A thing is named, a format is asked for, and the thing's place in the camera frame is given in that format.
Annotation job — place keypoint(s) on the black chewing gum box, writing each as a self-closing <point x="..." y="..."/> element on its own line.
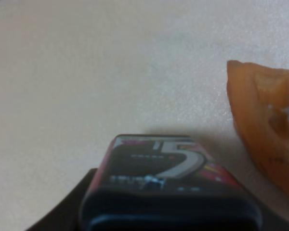
<point x="165" y="183"/>

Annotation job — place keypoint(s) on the orange waffle slice toy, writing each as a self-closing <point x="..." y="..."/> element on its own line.
<point x="259" y="101"/>

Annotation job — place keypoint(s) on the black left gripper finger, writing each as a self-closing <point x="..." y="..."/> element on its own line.
<point x="64" y="217"/>

